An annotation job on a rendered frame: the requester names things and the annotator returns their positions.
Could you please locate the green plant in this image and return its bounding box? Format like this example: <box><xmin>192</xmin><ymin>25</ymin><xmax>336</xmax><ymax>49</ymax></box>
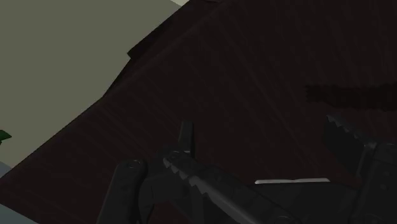
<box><xmin>0</xmin><ymin>130</ymin><xmax>13</xmax><ymax>145</ymax></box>

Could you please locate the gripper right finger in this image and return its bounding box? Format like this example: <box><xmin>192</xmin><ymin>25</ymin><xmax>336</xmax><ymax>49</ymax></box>
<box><xmin>324</xmin><ymin>114</ymin><xmax>397</xmax><ymax>224</ymax></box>

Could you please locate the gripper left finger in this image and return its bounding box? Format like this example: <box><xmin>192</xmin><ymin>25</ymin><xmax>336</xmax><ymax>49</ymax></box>
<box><xmin>95</xmin><ymin>120</ymin><xmax>300</xmax><ymax>224</ymax></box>

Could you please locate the dark brown wooden table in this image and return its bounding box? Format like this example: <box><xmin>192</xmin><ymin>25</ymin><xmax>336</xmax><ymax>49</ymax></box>
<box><xmin>0</xmin><ymin>0</ymin><xmax>397</xmax><ymax>224</ymax></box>

